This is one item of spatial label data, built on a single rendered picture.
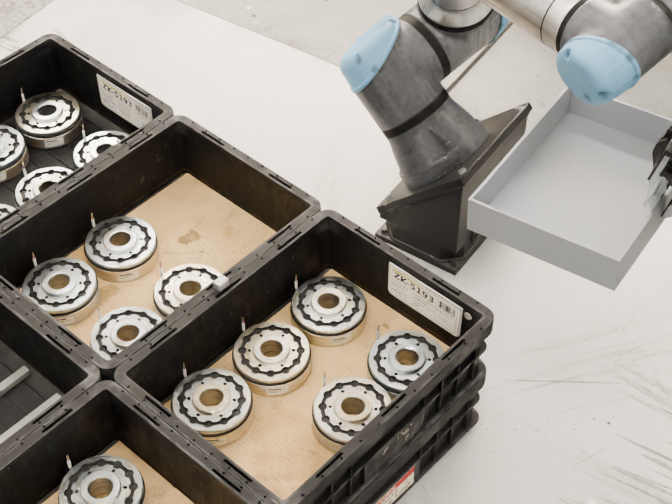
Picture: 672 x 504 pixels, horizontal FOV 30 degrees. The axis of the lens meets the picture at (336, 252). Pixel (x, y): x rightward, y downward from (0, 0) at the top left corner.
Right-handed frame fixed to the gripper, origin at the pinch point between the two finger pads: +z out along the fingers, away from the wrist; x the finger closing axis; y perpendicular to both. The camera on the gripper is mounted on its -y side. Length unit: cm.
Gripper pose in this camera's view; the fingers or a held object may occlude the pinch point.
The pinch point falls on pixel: (664, 203)
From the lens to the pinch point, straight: 158.4
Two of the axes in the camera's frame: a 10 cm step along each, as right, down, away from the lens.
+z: -2.1, 5.8, 7.9
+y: -5.0, 6.3, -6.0
